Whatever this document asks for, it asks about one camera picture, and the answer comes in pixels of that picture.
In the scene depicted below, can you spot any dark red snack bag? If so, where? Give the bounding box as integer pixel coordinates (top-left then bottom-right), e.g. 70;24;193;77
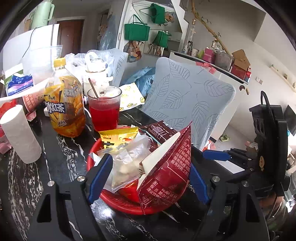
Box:
137;124;191;215

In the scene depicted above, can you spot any clear plastic snack bag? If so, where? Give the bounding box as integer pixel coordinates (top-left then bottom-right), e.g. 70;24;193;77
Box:
96;134;152;194

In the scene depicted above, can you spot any yellow peanut snack bag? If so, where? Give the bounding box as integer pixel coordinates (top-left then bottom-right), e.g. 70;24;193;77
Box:
99;127;138;149

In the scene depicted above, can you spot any brown chocolate snack pack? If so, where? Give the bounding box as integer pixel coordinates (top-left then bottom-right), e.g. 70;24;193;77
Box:
142;120;177;145

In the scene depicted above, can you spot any grey leaf pattern chair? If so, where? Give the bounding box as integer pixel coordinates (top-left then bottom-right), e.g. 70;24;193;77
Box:
142;57;236;150

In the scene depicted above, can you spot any red plastic basket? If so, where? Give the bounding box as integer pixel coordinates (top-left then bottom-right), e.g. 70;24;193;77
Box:
86;126;190;216

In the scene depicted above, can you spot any white paper towel roll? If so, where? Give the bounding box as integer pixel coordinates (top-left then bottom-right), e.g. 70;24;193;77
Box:
1;104;42;164

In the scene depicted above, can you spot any yellow smiley pouch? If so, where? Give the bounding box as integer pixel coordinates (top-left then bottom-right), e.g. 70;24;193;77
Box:
119;83;145;112

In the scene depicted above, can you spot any instant noodle cup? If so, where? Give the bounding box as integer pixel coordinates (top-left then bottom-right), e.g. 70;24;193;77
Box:
22;88;45;113

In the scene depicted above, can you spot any iced tea bottle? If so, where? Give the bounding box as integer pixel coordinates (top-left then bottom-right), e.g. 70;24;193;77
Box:
44;58;85;138

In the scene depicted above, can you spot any cup of red drink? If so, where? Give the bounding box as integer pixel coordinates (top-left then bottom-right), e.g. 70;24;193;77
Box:
87;86;122;132

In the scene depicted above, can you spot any green tote bag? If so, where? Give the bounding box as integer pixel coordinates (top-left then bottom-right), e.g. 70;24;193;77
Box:
124;15;150;41
149;3;166;25
152;31;171;48

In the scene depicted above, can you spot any blue tissue pack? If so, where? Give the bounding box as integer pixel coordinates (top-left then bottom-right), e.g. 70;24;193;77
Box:
6;75;34;96

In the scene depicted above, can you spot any white ceramic teapot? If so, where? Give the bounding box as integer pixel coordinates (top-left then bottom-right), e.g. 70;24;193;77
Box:
82;52;113;95

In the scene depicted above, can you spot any green kettle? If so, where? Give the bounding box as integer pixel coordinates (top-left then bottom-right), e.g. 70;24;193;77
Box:
31;1;55;29

